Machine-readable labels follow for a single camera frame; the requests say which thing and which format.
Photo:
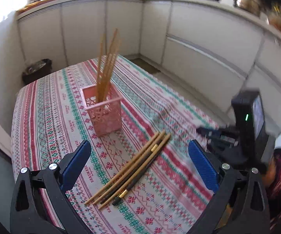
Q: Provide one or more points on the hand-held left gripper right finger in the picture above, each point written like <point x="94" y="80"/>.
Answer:
<point x="201" y="163"/>

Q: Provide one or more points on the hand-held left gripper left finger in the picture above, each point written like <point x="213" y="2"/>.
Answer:
<point x="75" y="165"/>

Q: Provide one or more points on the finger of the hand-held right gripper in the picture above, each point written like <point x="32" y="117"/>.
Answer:
<point x="216" y="132"/>
<point x="224" y="147"/>

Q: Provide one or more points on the black chopstick with gold band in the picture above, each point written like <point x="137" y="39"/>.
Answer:
<point x="154" y="147"/>
<point x="122" y="195"/>

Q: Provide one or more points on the pink perforated utensil holder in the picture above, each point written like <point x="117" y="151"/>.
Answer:
<point x="106" y="119"/>

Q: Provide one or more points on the bunch of bamboo chopsticks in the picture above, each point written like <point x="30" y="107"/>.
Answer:
<point x="106" y="73"/>

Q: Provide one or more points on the patterned striped tablecloth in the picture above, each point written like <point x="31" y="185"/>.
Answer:
<point x="57" y="126"/>

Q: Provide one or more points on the white kitchen base cabinets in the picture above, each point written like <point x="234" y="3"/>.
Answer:
<point x="203" y="41"/>

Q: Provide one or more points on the brown floor mat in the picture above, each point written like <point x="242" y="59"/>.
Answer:
<point x="145" y="65"/>

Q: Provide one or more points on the black trash bin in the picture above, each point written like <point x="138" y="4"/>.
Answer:
<point x="36" y="74"/>

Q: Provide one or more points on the steel steamer pot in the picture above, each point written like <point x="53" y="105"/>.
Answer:
<point x="247" y="0"/>

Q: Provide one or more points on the yellow cloth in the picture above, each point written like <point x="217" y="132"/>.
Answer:
<point x="38" y="4"/>

